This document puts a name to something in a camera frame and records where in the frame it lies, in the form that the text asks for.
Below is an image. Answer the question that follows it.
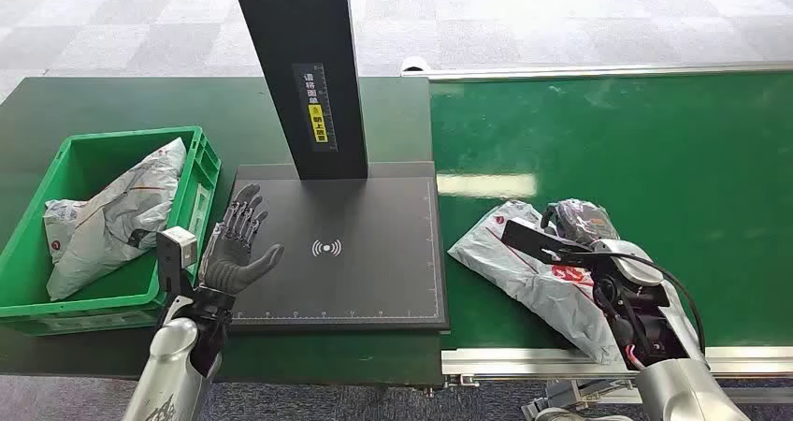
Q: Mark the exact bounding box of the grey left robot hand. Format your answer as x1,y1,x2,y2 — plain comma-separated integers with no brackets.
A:
197,183,285,298

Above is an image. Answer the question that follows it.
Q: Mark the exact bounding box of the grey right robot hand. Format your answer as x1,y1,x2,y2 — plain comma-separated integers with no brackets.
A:
541,198,621,247

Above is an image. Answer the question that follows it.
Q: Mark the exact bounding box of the grey courier bag red stripe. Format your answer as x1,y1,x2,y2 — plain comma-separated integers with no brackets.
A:
447,199,624,366

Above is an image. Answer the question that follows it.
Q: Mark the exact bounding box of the green conveyor belt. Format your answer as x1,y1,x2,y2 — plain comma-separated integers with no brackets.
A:
429,72,793,351

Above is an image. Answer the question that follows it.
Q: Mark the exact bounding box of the black inbound scanner machine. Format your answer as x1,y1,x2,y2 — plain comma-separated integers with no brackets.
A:
225,0,450,334

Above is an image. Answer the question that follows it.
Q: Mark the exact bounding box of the green plastic delivery crate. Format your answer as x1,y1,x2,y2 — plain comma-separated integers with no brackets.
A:
0,125,223,337

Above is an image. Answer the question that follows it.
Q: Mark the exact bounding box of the large grey courier bag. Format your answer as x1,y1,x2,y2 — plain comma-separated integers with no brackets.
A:
45,137,188,302

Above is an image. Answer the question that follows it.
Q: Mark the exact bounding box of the small white courier bag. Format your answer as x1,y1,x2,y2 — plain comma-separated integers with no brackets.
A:
42,198,89,265

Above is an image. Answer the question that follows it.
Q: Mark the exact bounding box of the black yellow ruler sticker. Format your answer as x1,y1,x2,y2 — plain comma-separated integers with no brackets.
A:
291,63,339,153

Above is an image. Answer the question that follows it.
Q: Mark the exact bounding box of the black right wrist camera bracket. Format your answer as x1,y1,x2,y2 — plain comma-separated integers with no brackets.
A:
500,218,598,269

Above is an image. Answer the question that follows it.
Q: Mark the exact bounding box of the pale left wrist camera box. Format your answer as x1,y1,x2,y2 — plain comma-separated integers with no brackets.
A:
155,225,199,297

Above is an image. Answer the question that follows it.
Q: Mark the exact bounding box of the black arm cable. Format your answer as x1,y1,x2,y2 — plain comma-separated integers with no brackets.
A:
554,251,708,353

